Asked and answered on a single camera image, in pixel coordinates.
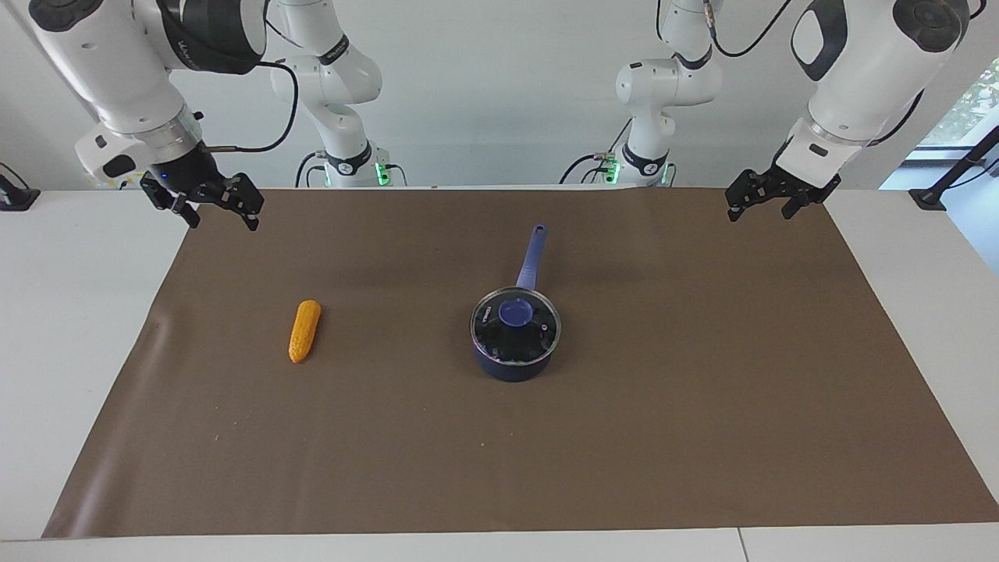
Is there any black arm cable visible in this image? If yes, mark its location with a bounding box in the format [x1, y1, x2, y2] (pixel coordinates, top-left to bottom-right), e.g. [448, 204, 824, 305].
[199, 59, 301, 155]
[702, 0, 793, 59]

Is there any brown table mat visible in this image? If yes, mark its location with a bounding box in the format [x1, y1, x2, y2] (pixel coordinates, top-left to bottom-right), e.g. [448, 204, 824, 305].
[41, 186, 999, 539]

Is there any dark pot with purple handle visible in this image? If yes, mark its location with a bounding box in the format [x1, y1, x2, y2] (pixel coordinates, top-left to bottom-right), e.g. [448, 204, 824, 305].
[469, 224, 562, 383]

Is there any black base cable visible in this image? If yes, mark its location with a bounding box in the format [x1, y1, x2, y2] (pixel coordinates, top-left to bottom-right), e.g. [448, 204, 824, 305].
[558, 117, 633, 186]
[294, 151, 329, 188]

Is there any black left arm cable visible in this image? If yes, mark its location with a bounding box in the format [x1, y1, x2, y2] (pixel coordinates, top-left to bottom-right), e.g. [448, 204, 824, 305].
[702, 0, 793, 59]

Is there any black clamp stand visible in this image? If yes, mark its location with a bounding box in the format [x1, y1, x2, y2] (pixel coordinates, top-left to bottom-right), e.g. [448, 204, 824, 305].
[909, 125, 999, 212]

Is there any yellow corn cob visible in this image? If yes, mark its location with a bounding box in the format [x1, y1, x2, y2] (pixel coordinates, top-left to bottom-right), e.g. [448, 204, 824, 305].
[289, 300, 322, 365]

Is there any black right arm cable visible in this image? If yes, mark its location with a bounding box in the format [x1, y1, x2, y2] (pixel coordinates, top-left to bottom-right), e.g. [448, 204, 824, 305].
[199, 59, 301, 155]

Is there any window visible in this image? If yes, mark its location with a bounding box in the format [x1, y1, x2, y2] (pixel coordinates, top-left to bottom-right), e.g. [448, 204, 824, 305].
[917, 55, 999, 149]

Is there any small black bracket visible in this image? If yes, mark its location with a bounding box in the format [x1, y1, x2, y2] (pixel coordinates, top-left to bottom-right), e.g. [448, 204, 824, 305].
[0, 162, 41, 212]

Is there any glass lid with blue knob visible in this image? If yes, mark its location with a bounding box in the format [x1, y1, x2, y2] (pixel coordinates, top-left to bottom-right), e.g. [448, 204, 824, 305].
[470, 286, 562, 366]

